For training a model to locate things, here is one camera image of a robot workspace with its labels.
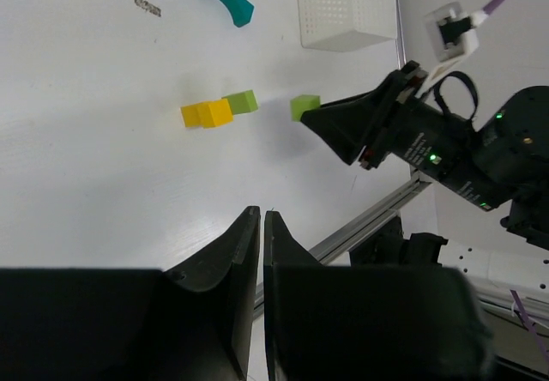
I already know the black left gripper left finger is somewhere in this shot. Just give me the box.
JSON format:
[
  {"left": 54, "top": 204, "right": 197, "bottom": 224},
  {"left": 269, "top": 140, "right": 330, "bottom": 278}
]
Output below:
[{"left": 1, "top": 206, "right": 261, "bottom": 380}]

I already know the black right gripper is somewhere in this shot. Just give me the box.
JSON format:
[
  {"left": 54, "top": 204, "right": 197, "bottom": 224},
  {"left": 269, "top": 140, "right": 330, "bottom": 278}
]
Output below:
[{"left": 299, "top": 63, "right": 548, "bottom": 211}]

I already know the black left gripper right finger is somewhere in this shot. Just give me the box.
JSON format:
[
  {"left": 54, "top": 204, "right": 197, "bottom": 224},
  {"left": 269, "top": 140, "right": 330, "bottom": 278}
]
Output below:
[{"left": 263, "top": 211, "right": 496, "bottom": 380}]

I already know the green cube block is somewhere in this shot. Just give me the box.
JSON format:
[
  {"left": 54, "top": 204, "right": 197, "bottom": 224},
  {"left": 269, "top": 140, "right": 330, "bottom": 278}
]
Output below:
[{"left": 290, "top": 94, "right": 321, "bottom": 122}]

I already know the green long block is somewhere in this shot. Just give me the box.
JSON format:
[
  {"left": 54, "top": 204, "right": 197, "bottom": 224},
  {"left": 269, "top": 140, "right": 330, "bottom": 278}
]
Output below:
[{"left": 224, "top": 89, "right": 258, "bottom": 115}]

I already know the white perforated plastic basket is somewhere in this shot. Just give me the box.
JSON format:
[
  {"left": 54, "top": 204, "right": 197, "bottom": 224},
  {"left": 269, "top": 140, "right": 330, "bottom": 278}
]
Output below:
[{"left": 298, "top": 0, "right": 397, "bottom": 52}]

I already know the yellow cube block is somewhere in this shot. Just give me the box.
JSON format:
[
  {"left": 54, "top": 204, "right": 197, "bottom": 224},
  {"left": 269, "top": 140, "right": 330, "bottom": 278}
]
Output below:
[{"left": 196, "top": 99, "right": 233, "bottom": 129}]

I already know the yellow long block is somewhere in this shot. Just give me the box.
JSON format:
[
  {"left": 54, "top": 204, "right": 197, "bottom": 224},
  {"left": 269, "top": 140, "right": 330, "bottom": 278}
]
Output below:
[{"left": 180, "top": 104, "right": 202, "bottom": 128}]

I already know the small metal screw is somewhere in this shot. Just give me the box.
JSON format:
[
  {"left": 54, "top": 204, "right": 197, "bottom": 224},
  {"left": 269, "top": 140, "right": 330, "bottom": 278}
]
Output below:
[{"left": 133, "top": 0, "right": 161, "bottom": 17}]

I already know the aluminium front rail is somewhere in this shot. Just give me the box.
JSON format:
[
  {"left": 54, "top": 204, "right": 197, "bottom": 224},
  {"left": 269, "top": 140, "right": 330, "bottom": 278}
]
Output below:
[{"left": 252, "top": 170, "right": 434, "bottom": 318}]

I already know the aluminium side rail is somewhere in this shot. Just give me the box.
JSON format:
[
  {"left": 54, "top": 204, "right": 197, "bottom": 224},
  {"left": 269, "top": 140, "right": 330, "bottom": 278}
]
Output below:
[{"left": 395, "top": 0, "right": 407, "bottom": 68}]

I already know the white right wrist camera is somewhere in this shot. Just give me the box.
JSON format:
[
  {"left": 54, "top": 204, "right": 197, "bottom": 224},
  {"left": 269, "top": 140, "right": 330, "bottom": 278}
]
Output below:
[{"left": 419, "top": 2, "right": 488, "bottom": 94}]

